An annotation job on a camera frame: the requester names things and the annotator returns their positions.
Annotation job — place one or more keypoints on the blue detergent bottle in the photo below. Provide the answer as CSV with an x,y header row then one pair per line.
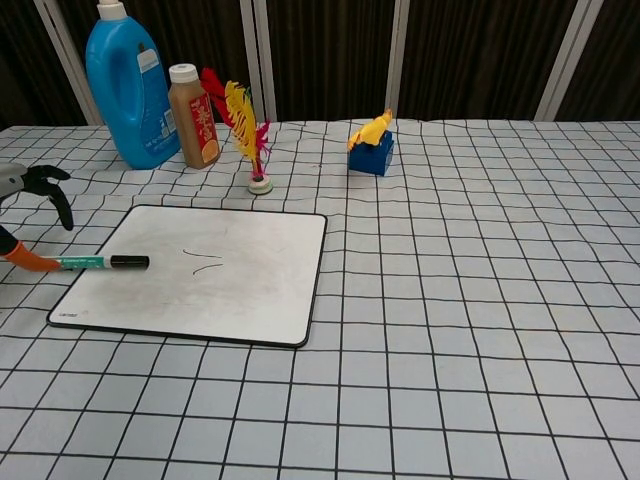
x,y
115,105

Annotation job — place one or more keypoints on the brown juice bottle white cap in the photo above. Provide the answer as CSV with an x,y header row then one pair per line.
x,y
195,130

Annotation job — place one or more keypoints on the white black-checked tablecloth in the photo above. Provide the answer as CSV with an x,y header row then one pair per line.
x,y
450,300

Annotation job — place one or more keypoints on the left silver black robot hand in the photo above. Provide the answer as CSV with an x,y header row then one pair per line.
x,y
35,180

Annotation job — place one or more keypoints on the white rectangular board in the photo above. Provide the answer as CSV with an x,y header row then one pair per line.
x,y
240,300

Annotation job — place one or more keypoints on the whiteboard marker with black cap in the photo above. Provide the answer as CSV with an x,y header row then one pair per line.
x,y
100,261

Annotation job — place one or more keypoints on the blue toy block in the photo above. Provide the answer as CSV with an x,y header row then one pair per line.
x,y
372,161

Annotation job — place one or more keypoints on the dark folding screen white frames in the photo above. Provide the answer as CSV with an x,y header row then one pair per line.
x,y
325,50

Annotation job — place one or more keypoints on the yellow rubber chicken toy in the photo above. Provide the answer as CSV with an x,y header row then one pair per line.
x,y
372,131

